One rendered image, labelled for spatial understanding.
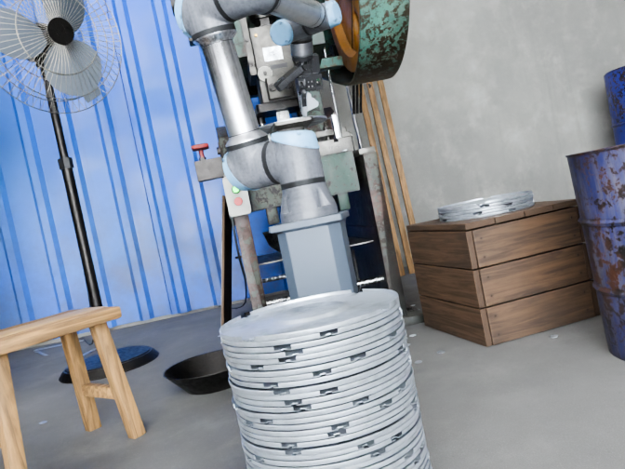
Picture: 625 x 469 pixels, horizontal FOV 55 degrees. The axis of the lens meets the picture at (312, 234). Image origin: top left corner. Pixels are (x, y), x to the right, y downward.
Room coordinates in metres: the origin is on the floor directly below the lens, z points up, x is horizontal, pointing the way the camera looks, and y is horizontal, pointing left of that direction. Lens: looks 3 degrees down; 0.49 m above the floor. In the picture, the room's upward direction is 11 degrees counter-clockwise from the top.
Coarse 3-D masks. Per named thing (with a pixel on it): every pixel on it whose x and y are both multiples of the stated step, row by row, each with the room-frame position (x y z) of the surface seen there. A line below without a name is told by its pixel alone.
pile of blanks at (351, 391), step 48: (336, 336) 0.81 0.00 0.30; (384, 336) 0.85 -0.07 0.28; (240, 384) 0.87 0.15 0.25; (288, 384) 0.81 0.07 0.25; (336, 384) 0.80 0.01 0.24; (384, 384) 0.83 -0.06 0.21; (240, 432) 0.92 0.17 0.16; (288, 432) 0.81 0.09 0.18; (336, 432) 0.82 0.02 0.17; (384, 432) 0.82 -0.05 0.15
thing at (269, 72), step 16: (256, 32) 2.26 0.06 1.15; (256, 48) 2.26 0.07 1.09; (272, 48) 2.26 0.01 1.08; (288, 48) 2.27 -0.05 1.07; (256, 64) 2.26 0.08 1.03; (272, 64) 2.26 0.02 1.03; (288, 64) 2.27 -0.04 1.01; (272, 80) 2.23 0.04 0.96; (272, 96) 2.23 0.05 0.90; (288, 96) 2.25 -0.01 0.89
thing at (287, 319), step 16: (368, 288) 1.04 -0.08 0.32; (288, 304) 1.08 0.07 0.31; (304, 304) 1.04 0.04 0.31; (320, 304) 0.98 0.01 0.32; (336, 304) 0.95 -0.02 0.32; (352, 304) 0.95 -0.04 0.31; (368, 304) 0.92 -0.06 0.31; (384, 304) 0.90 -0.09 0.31; (240, 320) 1.01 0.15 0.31; (256, 320) 0.98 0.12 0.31; (272, 320) 0.93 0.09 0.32; (288, 320) 0.90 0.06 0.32; (304, 320) 0.89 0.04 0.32; (320, 320) 0.88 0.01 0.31; (336, 320) 0.85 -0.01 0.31; (352, 320) 0.82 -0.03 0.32; (224, 336) 0.88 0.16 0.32; (240, 336) 0.88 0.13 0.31; (256, 336) 0.82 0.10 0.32; (272, 336) 0.81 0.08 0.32; (288, 336) 0.81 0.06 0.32
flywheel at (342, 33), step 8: (328, 0) 2.69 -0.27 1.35; (336, 0) 2.68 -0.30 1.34; (344, 0) 2.53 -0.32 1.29; (352, 0) 2.40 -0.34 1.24; (344, 8) 2.56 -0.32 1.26; (352, 8) 2.42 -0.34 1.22; (344, 16) 2.58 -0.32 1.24; (352, 16) 2.45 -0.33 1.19; (344, 24) 2.61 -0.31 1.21; (352, 24) 2.47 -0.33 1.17; (336, 32) 2.66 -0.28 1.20; (344, 32) 2.64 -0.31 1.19; (352, 32) 2.49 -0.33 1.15; (336, 40) 2.67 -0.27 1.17; (344, 40) 2.62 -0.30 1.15; (352, 40) 2.52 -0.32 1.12; (344, 48) 2.58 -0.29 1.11; (352, 48) 2.55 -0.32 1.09; (344, 56) 2.57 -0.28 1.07; (352, 56) 2.45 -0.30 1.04; (344, 64) 2.60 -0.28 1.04; (352, 64) 2.45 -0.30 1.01; (352, 72) 2.48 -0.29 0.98
